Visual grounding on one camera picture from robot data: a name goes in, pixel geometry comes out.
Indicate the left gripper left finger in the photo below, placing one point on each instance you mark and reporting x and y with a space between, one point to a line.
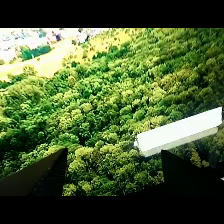
40 176

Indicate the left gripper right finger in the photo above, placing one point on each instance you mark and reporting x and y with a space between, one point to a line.
186 176

